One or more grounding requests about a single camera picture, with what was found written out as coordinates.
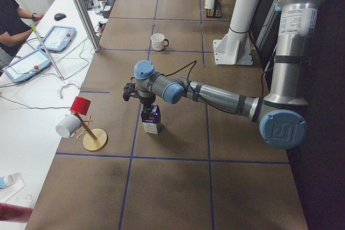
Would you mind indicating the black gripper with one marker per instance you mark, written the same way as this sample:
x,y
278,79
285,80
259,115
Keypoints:
x,y
146,101

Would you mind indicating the clear water bottle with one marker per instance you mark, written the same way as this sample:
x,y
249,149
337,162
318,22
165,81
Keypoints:
x,y
96,7

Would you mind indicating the near teach pendant tablet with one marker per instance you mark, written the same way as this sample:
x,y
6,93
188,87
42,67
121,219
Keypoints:
x,y
27,66

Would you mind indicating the far teach pendant tablet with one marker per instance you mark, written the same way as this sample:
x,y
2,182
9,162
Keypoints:
x,y
58,38

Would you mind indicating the red object at edge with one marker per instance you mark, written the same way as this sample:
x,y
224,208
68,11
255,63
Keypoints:
x,y
14,213

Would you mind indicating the white pillar with base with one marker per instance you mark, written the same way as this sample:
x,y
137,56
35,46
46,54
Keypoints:
x,y
234,48

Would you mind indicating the metal rod with green tip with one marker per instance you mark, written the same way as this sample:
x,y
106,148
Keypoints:
x,y
47,52

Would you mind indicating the white smiley face mug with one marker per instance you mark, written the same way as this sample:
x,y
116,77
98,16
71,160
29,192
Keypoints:
x,y
159,42

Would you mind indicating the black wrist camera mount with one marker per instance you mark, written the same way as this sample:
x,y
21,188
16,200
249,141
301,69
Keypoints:
x,y
129,91

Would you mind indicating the blue milk carton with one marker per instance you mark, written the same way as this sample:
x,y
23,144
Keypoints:
x,y
152,121

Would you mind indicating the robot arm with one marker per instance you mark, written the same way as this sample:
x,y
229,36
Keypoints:
x,y
279,113

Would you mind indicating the black computer mouse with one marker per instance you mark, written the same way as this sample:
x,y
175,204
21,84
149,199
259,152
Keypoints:
x,y
59,16

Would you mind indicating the white paper roll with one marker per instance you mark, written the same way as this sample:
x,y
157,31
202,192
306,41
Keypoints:
x,y
6,181

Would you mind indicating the person in black shirt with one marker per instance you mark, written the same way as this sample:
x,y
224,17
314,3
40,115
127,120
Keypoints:
x,y
14,32

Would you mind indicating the teach pendant tablet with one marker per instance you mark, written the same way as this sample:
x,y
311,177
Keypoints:
x,y
27,66
58,38

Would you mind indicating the black wire mug rack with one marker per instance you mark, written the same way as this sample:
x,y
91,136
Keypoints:
x,y
216,12

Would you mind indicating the aluminium frame post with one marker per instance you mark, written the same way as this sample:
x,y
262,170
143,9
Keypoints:
x,y
86,21

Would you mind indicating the red cup on tree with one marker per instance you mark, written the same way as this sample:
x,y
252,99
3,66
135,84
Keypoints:
x,y
80,105

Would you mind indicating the wooden mug tree stand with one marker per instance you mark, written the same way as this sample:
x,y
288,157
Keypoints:
x,y
94,139

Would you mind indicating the white mug on tree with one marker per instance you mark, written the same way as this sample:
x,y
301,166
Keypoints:
x,y
68,126

